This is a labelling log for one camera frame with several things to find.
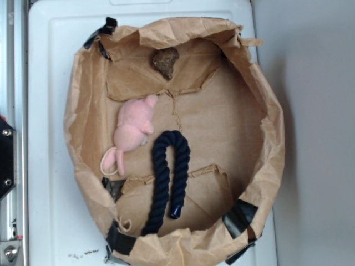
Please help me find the brown paper bag container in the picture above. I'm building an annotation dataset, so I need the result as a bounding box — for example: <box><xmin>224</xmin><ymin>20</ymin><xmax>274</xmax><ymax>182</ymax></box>
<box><xmin>64</xmin><ymin>17</ymin><xmax>285</xmax><ymax>265</ymax></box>

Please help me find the black mounting plate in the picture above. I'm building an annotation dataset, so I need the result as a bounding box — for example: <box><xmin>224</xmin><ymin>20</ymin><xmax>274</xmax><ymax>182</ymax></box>
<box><xmin>0</xmin><ymin>116</ymin><xmax>16</xmax><ymax>200</ymax></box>

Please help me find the dark blue thick rope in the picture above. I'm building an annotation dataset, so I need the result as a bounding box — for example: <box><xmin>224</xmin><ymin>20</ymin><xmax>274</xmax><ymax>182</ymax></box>
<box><xmin>141</xmin><ymin>130</ymin><xmax>191</xmax><ymax>236</ymax></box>

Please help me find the aluminium frame rail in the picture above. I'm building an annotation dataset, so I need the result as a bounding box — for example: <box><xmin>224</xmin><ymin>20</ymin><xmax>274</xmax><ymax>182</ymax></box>
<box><xmin>1</xmin><ymin>1</ymin><xmax>29</xmax><ymax>265</ymax></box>

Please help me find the brown rock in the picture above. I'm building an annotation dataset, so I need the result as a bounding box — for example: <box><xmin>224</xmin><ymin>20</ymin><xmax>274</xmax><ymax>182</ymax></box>
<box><xmin>151</xmin><ymin>47</ymin><xmax>180</xmax><ymax>80</ymax></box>

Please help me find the pink plush bunny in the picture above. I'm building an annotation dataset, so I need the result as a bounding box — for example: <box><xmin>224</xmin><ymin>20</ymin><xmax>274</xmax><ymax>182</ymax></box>
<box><xmin>100</xmin><ymin>94</ymin><xmax>158</xmax><ymax>176</ymax></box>

